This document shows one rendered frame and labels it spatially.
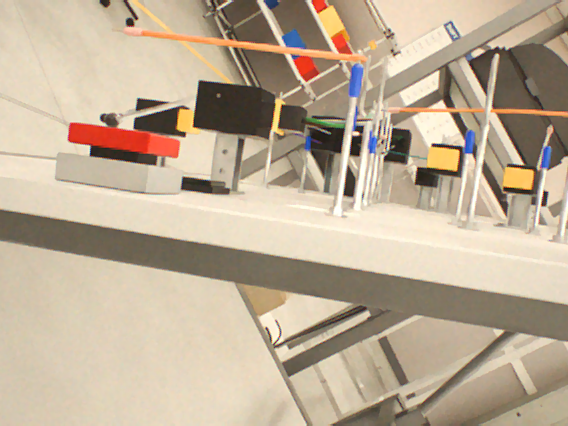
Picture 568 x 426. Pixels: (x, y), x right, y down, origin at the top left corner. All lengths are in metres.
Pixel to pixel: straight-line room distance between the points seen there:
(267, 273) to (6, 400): 0.36
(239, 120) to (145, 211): 0.24
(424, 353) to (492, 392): 0.81
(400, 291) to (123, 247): 0.20
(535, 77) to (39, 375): 1.23
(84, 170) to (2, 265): 0.46
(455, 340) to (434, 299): 7.54
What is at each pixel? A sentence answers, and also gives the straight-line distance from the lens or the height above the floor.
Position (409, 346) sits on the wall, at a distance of 8.06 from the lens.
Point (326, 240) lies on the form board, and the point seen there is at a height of 1.20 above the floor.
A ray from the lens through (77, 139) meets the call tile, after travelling 0.42.
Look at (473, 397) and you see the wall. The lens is 8.06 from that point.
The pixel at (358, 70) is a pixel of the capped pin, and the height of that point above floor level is 1.25.
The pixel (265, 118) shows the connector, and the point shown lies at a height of 1.17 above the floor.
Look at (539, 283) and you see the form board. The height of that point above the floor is 1.28.
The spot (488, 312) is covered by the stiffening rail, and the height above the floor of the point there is 1.25.
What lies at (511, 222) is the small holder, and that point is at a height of 1.32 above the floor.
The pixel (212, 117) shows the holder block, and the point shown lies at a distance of 0.59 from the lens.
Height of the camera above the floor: 1.25
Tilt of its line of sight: 10 degrees down
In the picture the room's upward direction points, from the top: 62 degrees clockwise
